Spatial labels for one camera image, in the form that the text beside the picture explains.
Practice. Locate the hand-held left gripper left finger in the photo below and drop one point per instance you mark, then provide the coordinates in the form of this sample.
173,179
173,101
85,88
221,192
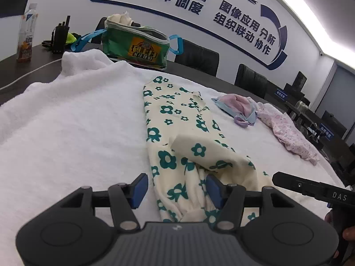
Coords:
140,191

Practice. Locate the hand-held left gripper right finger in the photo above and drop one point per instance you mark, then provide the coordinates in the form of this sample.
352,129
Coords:
215,191

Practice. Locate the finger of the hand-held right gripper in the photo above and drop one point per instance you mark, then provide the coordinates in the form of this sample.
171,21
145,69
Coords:
299,186

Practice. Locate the cream green-flowered garment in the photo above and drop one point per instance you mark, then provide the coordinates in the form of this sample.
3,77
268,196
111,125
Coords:
177,122

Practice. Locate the person's right hand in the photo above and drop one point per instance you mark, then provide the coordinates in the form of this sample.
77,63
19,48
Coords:
349,233

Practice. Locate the pink floral garment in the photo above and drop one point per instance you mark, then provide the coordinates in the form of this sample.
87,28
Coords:
288,130

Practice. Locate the pink and blue garment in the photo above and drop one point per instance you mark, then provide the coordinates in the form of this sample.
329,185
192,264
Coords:
238,105

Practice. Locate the white fluffy towel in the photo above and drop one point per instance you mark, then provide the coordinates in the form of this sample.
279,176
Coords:
69,133

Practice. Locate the blue desk sign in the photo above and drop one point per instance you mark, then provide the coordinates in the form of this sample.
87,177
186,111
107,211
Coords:
280,92

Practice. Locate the black desk monitor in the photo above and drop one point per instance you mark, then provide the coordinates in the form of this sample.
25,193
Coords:
300,80

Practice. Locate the black office chair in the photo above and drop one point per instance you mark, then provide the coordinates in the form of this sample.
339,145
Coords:
198,58
251,80

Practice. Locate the green zip bag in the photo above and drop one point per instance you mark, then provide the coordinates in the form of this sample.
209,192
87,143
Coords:
122,44

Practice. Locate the yellow-green cloth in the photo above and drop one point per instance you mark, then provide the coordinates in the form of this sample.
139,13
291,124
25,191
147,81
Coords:
72,38

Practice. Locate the black radios holder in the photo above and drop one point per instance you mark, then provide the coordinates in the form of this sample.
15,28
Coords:
60,37

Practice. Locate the cream cloth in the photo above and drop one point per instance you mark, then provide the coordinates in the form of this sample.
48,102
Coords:
119,18

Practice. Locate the drink bottle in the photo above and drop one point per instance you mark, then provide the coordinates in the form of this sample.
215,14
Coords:
26,33

